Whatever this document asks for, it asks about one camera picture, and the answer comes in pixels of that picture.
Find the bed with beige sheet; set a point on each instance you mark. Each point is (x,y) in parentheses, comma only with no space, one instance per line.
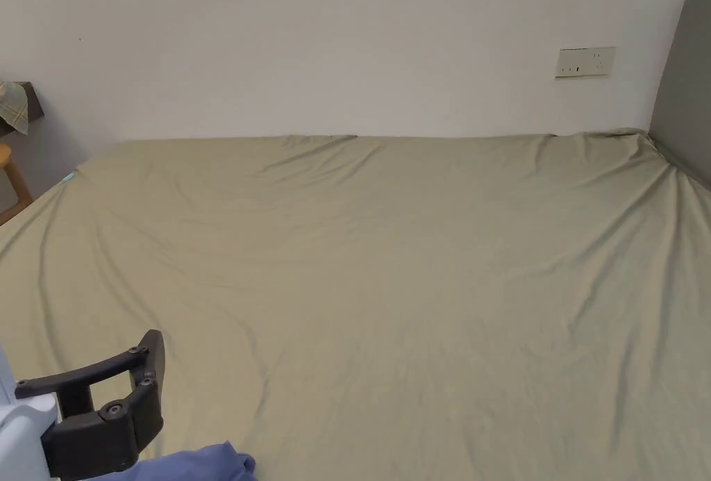
(389,281)

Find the grey padded headboard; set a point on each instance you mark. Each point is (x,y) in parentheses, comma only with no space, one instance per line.
(686,87)

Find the plaid cloth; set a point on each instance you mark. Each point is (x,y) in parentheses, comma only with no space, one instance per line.
(12,106)

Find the dark wall shelf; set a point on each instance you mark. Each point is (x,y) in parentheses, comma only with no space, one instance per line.
(34,103)

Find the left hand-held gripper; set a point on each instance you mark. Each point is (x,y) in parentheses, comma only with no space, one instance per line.
(25,436)

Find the white wall socket panel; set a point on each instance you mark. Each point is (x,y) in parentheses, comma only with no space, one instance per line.
(584,63)

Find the blue garment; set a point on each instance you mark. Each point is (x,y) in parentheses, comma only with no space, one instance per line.
(194,464)

